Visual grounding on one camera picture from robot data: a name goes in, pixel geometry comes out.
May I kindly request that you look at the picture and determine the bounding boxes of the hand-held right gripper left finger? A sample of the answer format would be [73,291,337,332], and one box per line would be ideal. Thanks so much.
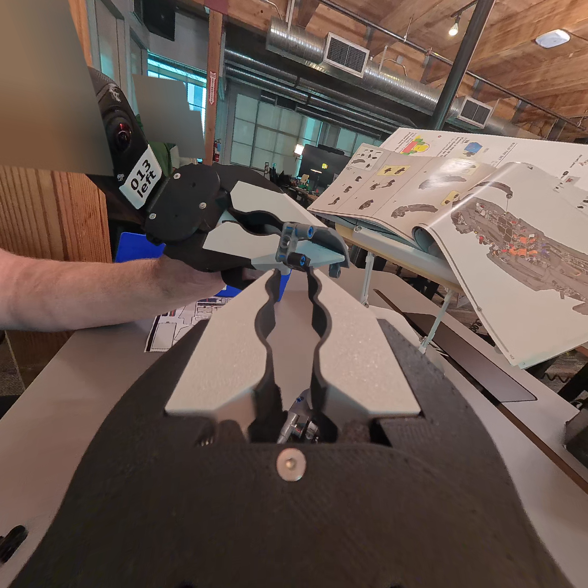
[164,269,285,444]

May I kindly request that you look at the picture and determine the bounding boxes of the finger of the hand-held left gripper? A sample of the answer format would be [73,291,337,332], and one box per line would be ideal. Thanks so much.
[203,220,346,273]
[228,179,329,230]

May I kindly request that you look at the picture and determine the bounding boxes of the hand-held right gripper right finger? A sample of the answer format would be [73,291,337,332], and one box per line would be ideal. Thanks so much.
[307,267,422,444]

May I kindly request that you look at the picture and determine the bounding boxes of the grey lego beam blue pins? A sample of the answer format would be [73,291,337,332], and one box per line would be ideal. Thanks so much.
[275,221,318,272]

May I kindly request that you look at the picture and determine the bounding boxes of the dark grey curved lego panel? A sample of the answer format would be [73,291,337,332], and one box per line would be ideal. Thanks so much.
[315,226,351,277]

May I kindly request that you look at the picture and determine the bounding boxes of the person's left forearm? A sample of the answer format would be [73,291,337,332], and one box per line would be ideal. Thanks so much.
[0,248,227,332]

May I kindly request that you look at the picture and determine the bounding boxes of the lego instruction booklet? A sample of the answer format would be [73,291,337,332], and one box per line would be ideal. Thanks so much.
[307,142,588,370]

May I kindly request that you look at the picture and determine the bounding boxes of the blue plastic bin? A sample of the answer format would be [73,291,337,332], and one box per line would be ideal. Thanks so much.
[115,231,291,302]

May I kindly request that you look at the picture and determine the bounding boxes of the black monitor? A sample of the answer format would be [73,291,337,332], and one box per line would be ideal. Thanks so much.
[299,144,353,184]

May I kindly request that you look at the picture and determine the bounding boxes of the white sticker sheet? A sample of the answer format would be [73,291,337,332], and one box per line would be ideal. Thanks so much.
[145,296,236,353]

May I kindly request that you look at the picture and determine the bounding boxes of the pale book stand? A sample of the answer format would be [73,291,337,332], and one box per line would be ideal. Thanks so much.
[335,220,465,354]

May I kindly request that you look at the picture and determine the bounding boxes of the white vent grille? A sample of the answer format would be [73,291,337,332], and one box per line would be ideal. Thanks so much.
[323,31,371,78]
[456,96,495,130]

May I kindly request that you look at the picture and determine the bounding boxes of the black steel column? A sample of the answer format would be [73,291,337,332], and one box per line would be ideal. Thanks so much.
[432,0,498,131]

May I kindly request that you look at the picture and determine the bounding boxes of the white printed instruction sheet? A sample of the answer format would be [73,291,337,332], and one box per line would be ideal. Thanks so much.
[380,128,588,194]

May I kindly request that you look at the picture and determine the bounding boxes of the black plastic clip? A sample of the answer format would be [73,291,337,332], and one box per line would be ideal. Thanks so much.
[0,524,28,565]

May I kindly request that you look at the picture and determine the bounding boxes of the white round ceiling device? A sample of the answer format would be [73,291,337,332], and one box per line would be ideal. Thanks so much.
[534,28,573,49]

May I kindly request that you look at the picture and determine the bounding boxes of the silver spiral air duct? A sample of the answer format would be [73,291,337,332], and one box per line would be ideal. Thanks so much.
[266,16,511,134]

